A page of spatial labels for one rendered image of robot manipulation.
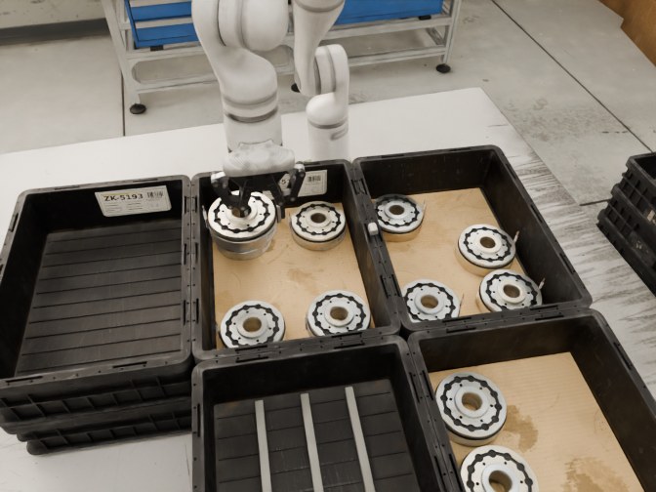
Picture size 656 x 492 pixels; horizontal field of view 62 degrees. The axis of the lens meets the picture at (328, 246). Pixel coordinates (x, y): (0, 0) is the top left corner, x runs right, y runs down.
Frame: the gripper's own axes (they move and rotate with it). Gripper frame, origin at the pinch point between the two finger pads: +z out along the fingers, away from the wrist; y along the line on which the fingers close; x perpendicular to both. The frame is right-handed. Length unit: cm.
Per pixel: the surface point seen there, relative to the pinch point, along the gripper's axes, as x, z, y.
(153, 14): -189, 55, 31
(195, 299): 9.1, 7.0, 11.6
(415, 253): -1.9, 17.3, -27.4
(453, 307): 13.1, 14.3, -28.9
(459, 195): -15.4, 17.5, -41.1
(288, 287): 1.8, 17.2, -3.0
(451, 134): -52, 31, -55
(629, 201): -38, 52, -110
